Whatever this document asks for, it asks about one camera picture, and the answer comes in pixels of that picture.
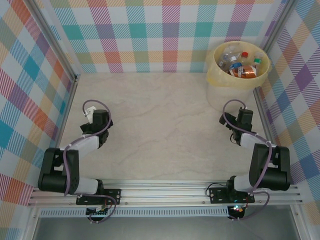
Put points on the copper label plastic bottle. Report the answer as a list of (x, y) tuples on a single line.
[(246, 72)]

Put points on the green-white label bottle green cap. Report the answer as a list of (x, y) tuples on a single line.
[(257, 60)]

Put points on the red label bottle red cap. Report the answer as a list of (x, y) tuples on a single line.
[(244, 54)]

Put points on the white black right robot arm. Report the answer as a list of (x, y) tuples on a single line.
[(275, 180)]

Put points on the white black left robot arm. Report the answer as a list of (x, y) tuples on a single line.
[(85, 146)]

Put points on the aluminium frame post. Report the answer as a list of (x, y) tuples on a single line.
[(277, 22), (53, 42)]

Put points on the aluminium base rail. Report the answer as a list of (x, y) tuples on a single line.
[(162, 193)]

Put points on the grey metal base plate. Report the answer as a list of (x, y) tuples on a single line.
[(162, 228)]

